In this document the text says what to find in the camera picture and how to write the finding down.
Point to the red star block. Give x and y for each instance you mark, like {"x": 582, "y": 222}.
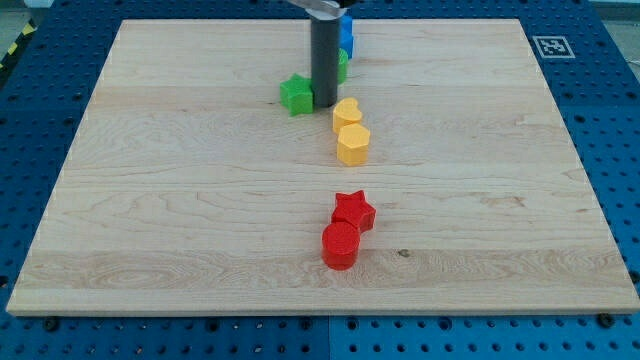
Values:
{"x": 354, "y": 209}

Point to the white fiducial marker tag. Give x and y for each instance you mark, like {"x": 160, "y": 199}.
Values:
{"x": 553, "y": 47}

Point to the red circle block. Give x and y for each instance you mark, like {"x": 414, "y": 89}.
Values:
{"x": 340, "y": 245}

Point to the green circle block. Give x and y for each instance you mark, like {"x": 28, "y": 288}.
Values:
{"x": 343, "y": 62}

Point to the yellow hexagon block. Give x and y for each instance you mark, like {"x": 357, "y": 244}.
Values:
{"x": 353, "y": 144}

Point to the blue block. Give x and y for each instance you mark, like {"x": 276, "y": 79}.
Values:
{"x": 346, "y": 35}

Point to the wooden board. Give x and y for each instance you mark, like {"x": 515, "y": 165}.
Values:
{"x": 189, "y": 190}

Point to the green star block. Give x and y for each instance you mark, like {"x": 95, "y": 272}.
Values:
{"x": 296, "y": 95}

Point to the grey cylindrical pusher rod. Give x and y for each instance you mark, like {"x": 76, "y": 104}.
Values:
{"x": 325, "y": 40}

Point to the yellow heart block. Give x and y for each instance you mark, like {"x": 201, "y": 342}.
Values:
{"x": 346, "y": 112}

